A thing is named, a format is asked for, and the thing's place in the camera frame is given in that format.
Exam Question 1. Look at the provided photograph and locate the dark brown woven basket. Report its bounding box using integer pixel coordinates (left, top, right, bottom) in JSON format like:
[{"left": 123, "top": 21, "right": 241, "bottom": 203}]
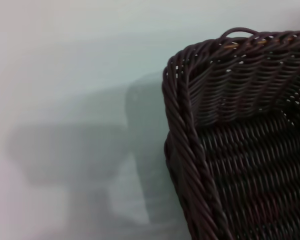
[{"left": 161, "top": 26, "right": 300, "bottom": 240}]

